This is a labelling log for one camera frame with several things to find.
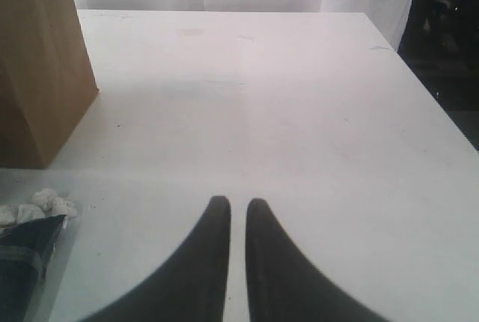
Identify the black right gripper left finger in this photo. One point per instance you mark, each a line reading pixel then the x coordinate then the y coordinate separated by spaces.
pixel 191 284

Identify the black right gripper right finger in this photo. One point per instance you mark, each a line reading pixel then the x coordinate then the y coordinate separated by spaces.
pixel 282 284

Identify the brown paper bag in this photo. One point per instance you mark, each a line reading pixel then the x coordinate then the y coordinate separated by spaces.
pixel 47 82

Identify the white garlic clove cluster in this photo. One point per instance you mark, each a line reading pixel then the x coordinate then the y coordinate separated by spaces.
pixel 44 203

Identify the long dark noodle package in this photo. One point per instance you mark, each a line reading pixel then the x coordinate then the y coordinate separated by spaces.
pixel 26 250

